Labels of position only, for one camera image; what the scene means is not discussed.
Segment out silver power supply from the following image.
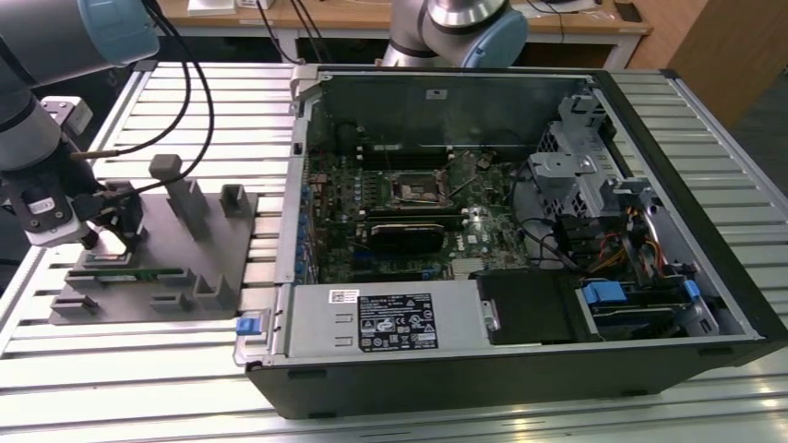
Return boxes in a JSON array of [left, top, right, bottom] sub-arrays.
[[270, 279, 494, 359]]

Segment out silver topped CPU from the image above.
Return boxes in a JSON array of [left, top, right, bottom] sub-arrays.
[[85, 251, 137, 269]]

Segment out blue disk carrier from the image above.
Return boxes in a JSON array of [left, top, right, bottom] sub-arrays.
[[578, 280, 626, 307]]

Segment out silver case latch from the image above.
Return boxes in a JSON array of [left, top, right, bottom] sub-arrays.
[[289, 64, 323, 102]]

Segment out black camera cable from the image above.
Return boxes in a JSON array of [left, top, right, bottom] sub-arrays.
[[102, 45, 218, 199]]

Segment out gray parts rack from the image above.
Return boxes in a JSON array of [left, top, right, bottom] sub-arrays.
[[47, 154, 261, 328]]

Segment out black power supply label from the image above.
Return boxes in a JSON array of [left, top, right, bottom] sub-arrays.
[[357, 292, 443, 354]]

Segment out metal socket cover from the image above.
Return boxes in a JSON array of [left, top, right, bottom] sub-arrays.
[[443, 153, 481, 198]]

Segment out blue case release tab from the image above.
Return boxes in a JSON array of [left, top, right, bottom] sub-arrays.
[[235, 313, 266, 336]]

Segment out silver chipset heatsink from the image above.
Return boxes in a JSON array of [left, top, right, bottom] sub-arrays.
[[451, 257, 487, 280]]

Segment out white cardboard box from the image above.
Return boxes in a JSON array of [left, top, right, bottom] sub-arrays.
[[186, 0, 239, 18]]

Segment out black PC case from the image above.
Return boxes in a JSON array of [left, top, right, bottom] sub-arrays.
[[245, 62, 788, 421]]

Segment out yellow red power wires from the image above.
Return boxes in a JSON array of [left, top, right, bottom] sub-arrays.
[[587, 207, 670, 278]]

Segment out silver metal disk cage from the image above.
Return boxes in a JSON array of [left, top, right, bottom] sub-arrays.
[[527, 94, 619, 218]]

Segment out small gray box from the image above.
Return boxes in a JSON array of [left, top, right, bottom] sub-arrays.
[[41, 95, 95, 136]]

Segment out black graphics card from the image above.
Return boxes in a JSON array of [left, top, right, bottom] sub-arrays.
[[367, 221, 446, 254]]

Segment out black plastic shroud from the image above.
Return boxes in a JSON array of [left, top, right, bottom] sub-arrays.
[[474, 269, 585, 346]]

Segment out green RAM stick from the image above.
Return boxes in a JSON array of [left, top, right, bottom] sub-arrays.
[[67, 268, 186, 282]]

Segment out CPU socket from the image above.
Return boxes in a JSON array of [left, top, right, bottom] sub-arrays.
[[379, 168, 457, 208]]

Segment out wooden cabinet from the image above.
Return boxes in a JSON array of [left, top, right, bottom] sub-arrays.
[[627, 0, 788, 128]]

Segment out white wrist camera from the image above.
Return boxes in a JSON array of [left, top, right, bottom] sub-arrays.
[[10, 183, 87, 249]]

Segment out green motherboard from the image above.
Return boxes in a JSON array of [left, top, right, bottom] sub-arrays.
[[299, 146, 539, 285]]

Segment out wooden desk white frame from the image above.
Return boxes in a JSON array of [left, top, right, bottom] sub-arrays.
[[154, 0, 655, 70]]

